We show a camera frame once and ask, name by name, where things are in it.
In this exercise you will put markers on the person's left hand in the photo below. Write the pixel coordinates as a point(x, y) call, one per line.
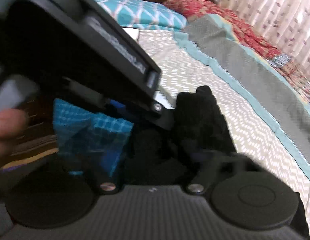
point(7, 135)

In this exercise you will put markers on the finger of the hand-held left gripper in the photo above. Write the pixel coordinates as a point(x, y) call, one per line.
point(118, 105)
point(163, 118)

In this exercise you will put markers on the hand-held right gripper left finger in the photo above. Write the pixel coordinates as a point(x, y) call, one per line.
point(105, 181)

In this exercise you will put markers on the teal lattice pillow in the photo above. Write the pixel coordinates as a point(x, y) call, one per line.
point(135, 10)

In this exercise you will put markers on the printed patterned bedsheet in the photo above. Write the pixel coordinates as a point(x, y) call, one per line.
point(220, 80)

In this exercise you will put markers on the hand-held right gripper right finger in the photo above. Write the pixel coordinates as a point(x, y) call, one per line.
point(207, 165)

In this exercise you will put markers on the floral patchwork quilt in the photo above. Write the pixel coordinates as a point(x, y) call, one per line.
point(220, 12)

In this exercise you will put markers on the beige leaf print curtain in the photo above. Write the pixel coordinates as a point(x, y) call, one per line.
point(270, 5)

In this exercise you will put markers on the black pants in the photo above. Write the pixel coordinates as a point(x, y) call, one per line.
point(195, 120)

